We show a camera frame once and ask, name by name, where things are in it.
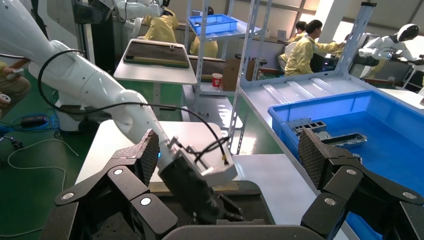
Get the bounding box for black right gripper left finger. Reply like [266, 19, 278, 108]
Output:
[37, 128, 179, 240]

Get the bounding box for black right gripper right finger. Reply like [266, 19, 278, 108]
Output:
[297, 127, 424, 240]

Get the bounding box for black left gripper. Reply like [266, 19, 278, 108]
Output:
[158, 154, 245, 226]

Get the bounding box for dark long metal channel part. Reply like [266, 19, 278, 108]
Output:
[320, 132, 369, 149]

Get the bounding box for large blue plastic bin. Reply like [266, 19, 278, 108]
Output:
[267, 89, 424, 240]

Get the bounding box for grey metal chassis block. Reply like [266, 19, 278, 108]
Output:
[286, 117, 328, 135]

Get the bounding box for white work table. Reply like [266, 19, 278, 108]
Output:
[75, 119, 321, 226]

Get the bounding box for black power strip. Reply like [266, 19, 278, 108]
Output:
[20, 114, 50, 129]

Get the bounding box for white height adjustable desk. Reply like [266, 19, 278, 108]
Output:
[113, 38, 199, 119]

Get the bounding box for red paper cup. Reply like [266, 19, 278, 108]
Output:
[211, 72, 224, 89]

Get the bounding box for tall brown cardboard box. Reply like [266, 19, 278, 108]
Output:
[220, 58, 257, 93]

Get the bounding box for person in yellow coat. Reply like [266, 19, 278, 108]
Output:
[283, 19, 346, 77]
[142, 6, 180, 44]
[287, 20, 309, 44]
[189, 6, 220, 59]

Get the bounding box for white humanoid robot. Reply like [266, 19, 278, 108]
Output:
[358, 23, 424, 72]

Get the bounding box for round black stool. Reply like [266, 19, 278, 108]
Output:
[234, 52, 269, 81]

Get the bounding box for white robot column with base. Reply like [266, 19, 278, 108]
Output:
[46, 0, 125, 134]

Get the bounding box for small blue plastic bin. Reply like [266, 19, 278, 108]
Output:
[187, 13, 239, 37]

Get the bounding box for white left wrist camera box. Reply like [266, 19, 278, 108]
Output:
[177, 145, 239, 187]

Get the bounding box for silver camera mount bracket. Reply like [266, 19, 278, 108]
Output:
[166, 135, 187, 155]

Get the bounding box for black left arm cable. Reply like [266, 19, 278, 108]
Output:
[37, 48, 231, 167]

